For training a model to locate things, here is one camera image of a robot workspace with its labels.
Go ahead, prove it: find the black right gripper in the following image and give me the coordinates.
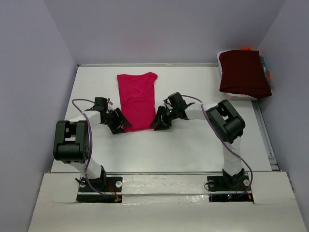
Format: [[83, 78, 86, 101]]
[[149, 105, 179, 131]]

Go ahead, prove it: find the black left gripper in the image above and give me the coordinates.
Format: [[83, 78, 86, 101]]
[[102, 108, 131, 135]]

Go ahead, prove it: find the pink t-shirt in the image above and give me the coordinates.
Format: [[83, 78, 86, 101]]
[[117, 72, 157, 132]]

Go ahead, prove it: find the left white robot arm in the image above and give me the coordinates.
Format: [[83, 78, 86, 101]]
[[53, 97, 132, 192]]

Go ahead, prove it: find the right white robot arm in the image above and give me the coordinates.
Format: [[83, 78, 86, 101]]
[[150, 92, 245, 191]]

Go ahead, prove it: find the orange object behind stack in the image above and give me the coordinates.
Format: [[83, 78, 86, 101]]
[[240, 47, 252, 51]]

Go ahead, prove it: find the teal orange item beside stack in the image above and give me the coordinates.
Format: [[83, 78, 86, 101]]
[[260, 56, 272, 88]]

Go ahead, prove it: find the dark red folded t-shirt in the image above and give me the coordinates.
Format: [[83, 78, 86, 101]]
[[219, 50, 272, 99]]

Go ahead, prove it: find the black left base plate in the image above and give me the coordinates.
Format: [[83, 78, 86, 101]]
[[75, 175, 123, 203]]

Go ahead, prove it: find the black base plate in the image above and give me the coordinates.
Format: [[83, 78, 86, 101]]
[[75, 175, 123, 203], [204, 175, 254, 203]]

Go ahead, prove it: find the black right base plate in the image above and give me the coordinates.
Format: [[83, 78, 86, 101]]
[[204, 175, 254, 203]]

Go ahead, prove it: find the metal rail right side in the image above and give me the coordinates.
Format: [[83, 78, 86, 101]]
[[252, 101, 281, 172]]

